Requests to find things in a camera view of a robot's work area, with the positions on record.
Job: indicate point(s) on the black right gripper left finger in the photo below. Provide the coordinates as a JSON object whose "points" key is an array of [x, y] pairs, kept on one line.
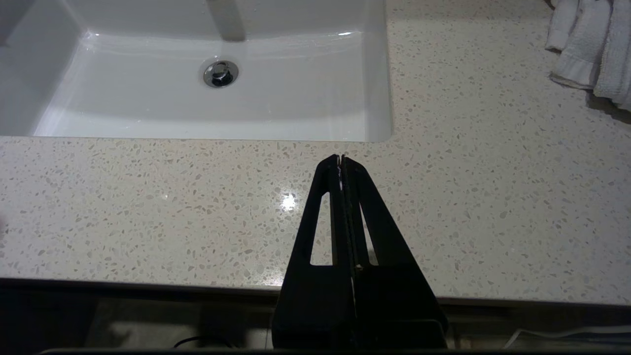
{"points": [[315, 305]]}

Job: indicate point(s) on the chrome drain stopper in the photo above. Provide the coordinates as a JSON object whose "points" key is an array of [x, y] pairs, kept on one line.
{"points": [[220, 74]]}

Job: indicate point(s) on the white towel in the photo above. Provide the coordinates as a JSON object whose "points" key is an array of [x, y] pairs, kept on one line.
{"points": [[586, 44]]}

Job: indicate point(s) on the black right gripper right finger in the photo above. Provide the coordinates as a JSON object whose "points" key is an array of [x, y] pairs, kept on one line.
{"points": [[394, 305]]}

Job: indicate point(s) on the white sink basin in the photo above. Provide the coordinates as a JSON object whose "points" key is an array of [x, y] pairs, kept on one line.
{"points": [[197, 108]]}

